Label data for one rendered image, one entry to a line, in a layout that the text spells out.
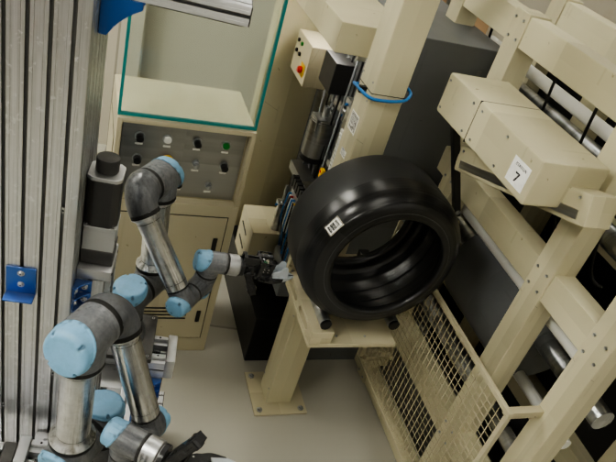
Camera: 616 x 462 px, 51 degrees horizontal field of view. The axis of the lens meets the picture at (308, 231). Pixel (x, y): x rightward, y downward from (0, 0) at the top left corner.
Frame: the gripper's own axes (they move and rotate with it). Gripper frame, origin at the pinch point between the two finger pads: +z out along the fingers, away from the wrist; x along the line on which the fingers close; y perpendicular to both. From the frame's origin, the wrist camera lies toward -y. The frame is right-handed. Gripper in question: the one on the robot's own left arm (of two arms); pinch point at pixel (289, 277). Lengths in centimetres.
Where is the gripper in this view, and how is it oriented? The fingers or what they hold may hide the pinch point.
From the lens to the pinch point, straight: 230.5
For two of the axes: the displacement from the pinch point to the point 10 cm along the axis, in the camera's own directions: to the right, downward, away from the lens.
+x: -2.6, -6.0, 7.6
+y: 3.7, -7.9, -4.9
